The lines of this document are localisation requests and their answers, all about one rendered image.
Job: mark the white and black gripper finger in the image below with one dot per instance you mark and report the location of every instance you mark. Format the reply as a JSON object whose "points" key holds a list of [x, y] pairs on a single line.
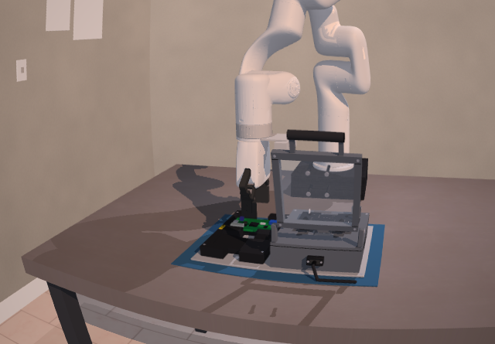
{"points": [[262, 193], [248, 203]]}

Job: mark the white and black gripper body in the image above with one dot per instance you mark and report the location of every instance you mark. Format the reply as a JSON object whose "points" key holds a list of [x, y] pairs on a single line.
{"points": [[253, 154]]}

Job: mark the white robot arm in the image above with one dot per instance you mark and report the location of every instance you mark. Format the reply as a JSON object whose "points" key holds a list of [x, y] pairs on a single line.
{"points": [[256, 92]]}

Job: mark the green circuit board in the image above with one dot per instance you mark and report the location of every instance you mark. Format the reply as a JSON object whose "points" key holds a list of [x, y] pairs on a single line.
{"points": [[251, 225]]}

